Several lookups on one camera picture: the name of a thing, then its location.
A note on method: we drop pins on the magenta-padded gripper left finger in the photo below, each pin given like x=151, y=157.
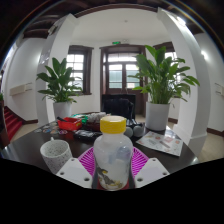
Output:
x=75, y=171

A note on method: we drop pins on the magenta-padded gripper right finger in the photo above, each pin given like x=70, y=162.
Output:
x=152, y=170

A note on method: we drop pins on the clear bottle with yellow cap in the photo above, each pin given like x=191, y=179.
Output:
x=113, y=156

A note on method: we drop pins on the white speckled mug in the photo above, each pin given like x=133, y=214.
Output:
x=56, y=155

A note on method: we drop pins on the printed paper sheet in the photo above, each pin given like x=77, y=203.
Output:
x=161, y=142

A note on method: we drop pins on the red box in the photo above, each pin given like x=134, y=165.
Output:
x=69, y=124

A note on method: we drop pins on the green flat packet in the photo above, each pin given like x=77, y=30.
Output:
x=80, y=118

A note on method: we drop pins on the black chair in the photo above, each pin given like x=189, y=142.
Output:
x=118, y=106

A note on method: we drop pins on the red carpeted staircase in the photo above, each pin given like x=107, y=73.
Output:
x=12, y=123

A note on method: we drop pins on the potted plant in white pot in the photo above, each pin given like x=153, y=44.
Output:
x=161, y=80
x=60, y=83

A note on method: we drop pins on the dark framed window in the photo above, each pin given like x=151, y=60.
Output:
x=170, y=50
x=78, y=70

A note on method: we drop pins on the dark wooden glazed door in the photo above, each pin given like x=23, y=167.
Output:
x=121, y=73

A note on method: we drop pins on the green exit sign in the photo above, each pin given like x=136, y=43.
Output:
x=116, y=42

